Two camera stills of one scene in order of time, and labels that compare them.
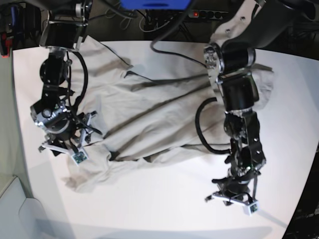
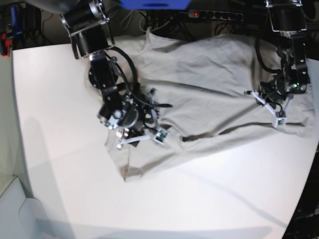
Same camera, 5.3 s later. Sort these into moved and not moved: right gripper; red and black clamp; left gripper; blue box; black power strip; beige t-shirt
Moved: right gripper; beige t-shirt; left gripper
Not moved: black power strip; blue box; red and black clamp
